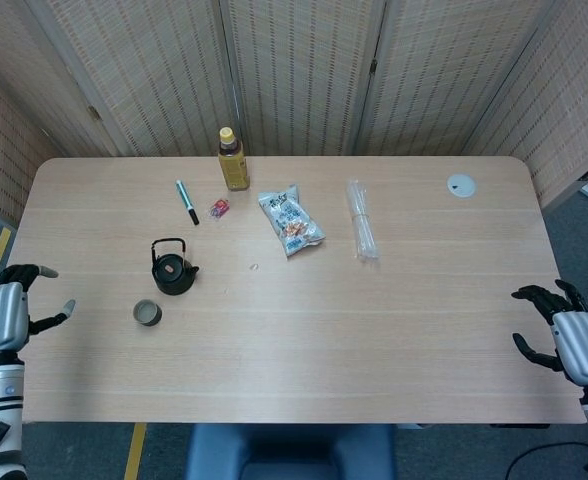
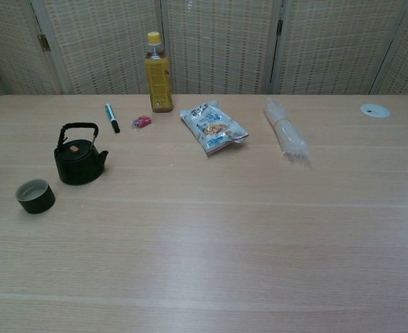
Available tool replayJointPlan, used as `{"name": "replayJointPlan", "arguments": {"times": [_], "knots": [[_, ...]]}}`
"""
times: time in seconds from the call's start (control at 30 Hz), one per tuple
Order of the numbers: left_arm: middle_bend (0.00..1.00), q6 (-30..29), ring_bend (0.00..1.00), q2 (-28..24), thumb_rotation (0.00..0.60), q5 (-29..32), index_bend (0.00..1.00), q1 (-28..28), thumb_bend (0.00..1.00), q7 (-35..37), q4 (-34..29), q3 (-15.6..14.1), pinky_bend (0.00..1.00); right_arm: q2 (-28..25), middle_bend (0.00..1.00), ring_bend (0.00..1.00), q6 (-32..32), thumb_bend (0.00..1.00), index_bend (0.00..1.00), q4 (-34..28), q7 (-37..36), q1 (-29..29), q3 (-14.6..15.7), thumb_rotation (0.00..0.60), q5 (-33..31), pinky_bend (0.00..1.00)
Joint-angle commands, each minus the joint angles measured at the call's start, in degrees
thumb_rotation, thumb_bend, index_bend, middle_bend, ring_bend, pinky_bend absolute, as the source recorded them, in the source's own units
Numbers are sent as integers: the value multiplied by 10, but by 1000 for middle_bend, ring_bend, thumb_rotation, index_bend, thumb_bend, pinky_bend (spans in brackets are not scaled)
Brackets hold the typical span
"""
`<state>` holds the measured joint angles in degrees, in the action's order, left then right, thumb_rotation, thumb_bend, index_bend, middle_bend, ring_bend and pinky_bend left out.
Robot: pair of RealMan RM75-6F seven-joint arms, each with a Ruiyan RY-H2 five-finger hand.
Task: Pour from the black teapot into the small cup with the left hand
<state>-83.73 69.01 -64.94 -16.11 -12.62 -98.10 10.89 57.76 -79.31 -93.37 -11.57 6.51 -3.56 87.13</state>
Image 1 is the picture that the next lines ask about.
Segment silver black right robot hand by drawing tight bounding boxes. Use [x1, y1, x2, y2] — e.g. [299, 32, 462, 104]
[511, 279, 588, 387]

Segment black teapot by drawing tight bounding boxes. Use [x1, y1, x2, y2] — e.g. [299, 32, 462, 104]
[150, 237, 201, 296]

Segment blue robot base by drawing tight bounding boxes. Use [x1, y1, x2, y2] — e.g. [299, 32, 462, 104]
[184, 423, 399, 480]

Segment small green-grey cup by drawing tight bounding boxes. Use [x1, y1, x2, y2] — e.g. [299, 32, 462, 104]
[132, 298, 164, 327]

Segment green black marker pen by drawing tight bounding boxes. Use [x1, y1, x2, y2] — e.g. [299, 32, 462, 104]
[175, 179, 201, 226]

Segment red wrapped candy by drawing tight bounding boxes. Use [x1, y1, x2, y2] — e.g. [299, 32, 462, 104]
[206, 197, 232, 221]

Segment clear straw bundle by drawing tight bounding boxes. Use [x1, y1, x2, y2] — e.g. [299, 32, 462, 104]
[345, 178, 381, 265]

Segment yellow tea bottle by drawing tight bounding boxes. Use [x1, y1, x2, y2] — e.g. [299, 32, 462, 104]
[217, 126, 251, 192]

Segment white blue snack bag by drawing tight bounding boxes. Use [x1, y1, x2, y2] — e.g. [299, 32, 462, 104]
[257, 183, 326, 259]

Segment bamboo folding screen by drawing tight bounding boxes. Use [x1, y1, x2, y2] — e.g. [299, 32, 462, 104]
[0, 0, 588, 226]

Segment black floor cable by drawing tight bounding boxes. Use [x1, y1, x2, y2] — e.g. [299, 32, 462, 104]
[504, 439, 588, 480]

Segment white round cable grommet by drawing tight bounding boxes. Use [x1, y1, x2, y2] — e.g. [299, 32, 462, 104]
[446, 172, 477, 199]

